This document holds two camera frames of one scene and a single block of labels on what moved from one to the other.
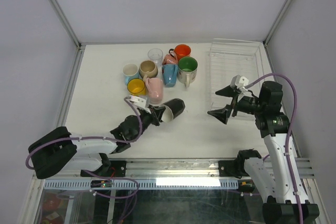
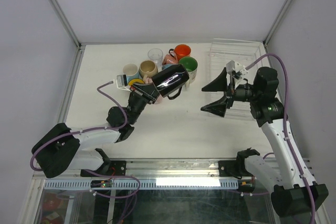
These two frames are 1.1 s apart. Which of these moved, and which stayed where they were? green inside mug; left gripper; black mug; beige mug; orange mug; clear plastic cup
Moved: left gripper; black mug
Stayed: clear plastic cup; green inside mug; beige mug; orange mug
